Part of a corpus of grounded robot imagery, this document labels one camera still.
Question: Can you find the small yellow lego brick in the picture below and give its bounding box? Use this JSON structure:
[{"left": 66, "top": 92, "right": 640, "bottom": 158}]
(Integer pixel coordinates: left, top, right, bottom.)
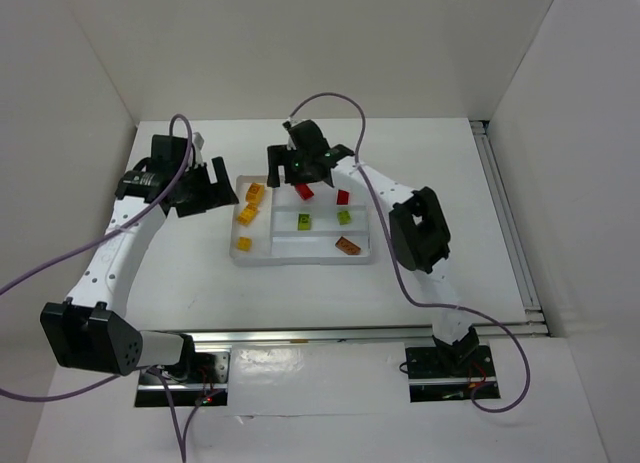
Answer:
[{"left": 236, "top": 237, "right": 253, "bottom": 252}]

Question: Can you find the aluminium front rail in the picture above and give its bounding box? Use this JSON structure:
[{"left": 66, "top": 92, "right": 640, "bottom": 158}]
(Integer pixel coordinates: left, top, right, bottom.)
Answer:
[{"left": 179, "top": 325, "right": 432, "bottom": 345}]

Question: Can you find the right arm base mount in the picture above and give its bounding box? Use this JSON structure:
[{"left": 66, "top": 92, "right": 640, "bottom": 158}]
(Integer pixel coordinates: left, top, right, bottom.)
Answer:
[{"left": 398, "top": 337, "right": 500, "bottom": 403}]

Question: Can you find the white compartment tray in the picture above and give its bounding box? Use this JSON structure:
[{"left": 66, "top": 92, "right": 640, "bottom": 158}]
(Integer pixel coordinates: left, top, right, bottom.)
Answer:
[{"left": 229, "top": 175, "right": 373, "bottom": 267}]

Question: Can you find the red lego brick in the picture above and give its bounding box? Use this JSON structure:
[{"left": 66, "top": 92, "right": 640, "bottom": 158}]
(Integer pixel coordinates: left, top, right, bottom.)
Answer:
[
  {"left": 336, "top": 189, "right": 351, "bottom": 206},
  {"left": 294, "top": 184, "right": 315, "bottom": 201}
]

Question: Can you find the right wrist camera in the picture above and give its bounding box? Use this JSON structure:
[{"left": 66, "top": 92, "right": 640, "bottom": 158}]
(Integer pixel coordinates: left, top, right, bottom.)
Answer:
[{"left": 282, "top": 118, "right": 299, "bottom": 151}]

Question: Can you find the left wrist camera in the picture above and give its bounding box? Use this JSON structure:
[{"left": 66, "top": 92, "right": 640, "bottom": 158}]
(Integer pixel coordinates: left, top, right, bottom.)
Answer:
[{"left": 191, "top": 132, "right": 204, "bottom": 167}]

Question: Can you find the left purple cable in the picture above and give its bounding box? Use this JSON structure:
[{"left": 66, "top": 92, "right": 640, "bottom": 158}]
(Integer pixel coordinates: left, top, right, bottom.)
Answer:
[{"left": 0, "top": 113, "right": 221, "bottom": 459}]

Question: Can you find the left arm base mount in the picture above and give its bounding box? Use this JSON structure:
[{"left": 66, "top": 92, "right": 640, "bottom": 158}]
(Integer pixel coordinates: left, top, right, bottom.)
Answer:
[{"left": 134, "top": 349, "right": 231, "bottom": 408}]

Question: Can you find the lime green lego brick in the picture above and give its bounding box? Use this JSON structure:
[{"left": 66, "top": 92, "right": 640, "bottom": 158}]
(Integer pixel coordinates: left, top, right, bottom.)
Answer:
[
  {"left": 336, "top": 210, "right": 352, "bottom": 226},
  {"left": 297, "top": 213, "right": 312, "bottom": 231}
]

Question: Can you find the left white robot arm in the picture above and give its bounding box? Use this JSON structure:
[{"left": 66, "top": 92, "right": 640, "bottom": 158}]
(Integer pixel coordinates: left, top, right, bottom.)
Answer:
[{"left": 40, "top": 134, "right": 238, "bottom": 378}]

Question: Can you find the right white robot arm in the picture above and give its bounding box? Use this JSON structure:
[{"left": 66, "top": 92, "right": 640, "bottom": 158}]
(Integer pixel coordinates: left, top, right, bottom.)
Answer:
[{"left": 267, "top": 119, "right": 479, "bottom": 373}]

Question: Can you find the aluminium side rail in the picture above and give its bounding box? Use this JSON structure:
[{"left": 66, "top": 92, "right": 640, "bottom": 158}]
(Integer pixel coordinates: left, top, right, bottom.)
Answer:
[{"left": 469, "top": 120, "right": 550, "bottom": 336}]

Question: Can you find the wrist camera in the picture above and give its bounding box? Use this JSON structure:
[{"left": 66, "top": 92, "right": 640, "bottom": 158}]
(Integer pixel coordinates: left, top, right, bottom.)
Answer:
[
  {"left": 191, "top": 132, "right": 204, "bottom": 167},
  {"left": 282, "top": 118, "right": 299, "bottom": 151}
]

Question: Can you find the brown lego brick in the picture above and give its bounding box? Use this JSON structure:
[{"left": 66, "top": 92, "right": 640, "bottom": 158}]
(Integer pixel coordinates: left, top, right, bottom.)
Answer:
[{"left": 335, "top": 237, "right": 361, "bottom": 256}]

